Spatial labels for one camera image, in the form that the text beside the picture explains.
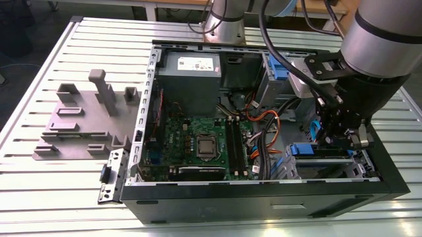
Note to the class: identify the blue drive latch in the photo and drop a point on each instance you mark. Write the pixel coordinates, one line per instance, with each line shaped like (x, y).
(277, 74)

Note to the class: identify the CPU socket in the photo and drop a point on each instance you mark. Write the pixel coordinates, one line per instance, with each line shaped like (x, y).
(206, 135)

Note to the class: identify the black RAM slot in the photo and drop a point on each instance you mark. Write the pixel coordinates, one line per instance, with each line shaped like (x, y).
(234, 146)
(242, 146)
(238, 146)
(230, 146)

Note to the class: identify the grey power supply unit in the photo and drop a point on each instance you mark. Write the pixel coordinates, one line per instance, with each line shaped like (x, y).
(188, 93)

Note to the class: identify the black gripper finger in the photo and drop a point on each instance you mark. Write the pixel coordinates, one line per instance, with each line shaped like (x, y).
(330, 128)
(361, 138)

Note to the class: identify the metal disk bay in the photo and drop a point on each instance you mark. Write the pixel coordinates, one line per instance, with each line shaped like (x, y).
(330, 161)

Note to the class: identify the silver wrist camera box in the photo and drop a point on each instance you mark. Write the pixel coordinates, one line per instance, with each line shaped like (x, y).
(304, 84)

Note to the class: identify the grey parts rack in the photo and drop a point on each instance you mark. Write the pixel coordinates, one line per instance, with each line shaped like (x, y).
(89, 123)

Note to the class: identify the blue VGA port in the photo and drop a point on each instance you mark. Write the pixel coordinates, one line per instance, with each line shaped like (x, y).
(155, 158)

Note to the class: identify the white metal desk frame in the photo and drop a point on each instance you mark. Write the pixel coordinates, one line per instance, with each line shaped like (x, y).
(150, 14)

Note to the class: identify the green motherboard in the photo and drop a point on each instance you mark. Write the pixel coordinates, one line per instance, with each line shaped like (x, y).
(178, 133)

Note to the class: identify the hard disk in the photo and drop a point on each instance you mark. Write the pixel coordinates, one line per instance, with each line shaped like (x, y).
(301, 149)

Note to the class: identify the green RAM stick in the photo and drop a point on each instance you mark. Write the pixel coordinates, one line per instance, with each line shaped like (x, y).
(71, 135)

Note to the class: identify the black graphics card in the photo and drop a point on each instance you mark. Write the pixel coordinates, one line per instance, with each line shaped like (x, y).
(201, 172)

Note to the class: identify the silver CPU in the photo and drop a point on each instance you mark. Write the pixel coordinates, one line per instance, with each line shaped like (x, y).
(206, 147)

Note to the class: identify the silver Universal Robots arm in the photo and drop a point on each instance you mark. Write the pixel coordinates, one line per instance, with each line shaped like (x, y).
(380, 32)

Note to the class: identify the black open PC case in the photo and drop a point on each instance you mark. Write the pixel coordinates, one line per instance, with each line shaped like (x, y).
(230, 205)

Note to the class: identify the metal optical drive cage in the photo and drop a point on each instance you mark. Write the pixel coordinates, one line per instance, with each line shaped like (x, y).
(274, 91)

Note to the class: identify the wooden desk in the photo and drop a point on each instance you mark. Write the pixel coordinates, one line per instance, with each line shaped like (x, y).
(318, 11)

